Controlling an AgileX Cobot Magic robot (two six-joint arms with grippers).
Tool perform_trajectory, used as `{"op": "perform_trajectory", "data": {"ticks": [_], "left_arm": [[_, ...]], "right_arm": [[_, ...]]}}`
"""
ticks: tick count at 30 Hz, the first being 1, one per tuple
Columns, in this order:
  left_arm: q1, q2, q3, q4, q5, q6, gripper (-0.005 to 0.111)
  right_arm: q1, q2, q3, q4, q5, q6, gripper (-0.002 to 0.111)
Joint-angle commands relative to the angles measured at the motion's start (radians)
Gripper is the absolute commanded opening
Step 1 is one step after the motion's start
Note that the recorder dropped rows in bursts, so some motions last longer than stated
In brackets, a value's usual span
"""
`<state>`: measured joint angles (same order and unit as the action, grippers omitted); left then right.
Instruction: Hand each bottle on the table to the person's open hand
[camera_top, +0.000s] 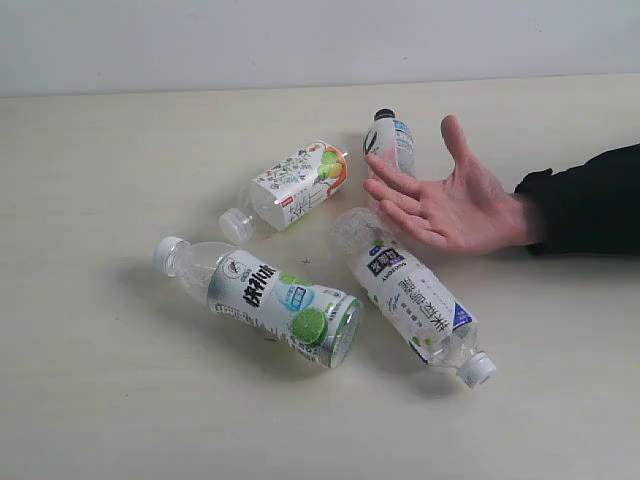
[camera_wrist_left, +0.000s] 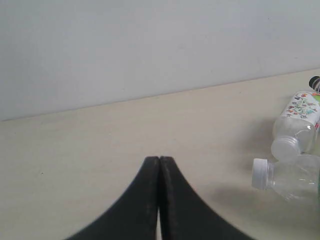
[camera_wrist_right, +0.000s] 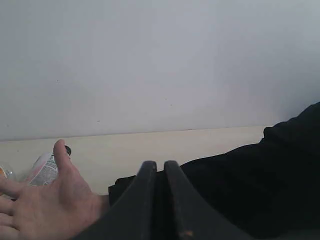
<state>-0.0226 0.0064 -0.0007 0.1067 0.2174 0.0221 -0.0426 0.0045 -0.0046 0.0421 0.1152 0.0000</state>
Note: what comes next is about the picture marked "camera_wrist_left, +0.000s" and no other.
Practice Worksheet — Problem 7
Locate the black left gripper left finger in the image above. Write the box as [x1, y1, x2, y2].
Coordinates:
[69, 156, 160, 240]

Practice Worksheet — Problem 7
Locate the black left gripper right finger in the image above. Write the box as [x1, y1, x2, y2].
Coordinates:
[159, 156, 251, 240]

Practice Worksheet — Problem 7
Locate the lime label clear bottle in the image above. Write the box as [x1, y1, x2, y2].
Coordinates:
[251, 154, 320, 206]

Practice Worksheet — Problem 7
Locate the floral label square bottle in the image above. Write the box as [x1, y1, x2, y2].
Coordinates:
[270, 91, 320, 162]

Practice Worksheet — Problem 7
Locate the pink peach drink bottle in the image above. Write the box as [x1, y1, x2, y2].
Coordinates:
[308, 75, 320, 93]

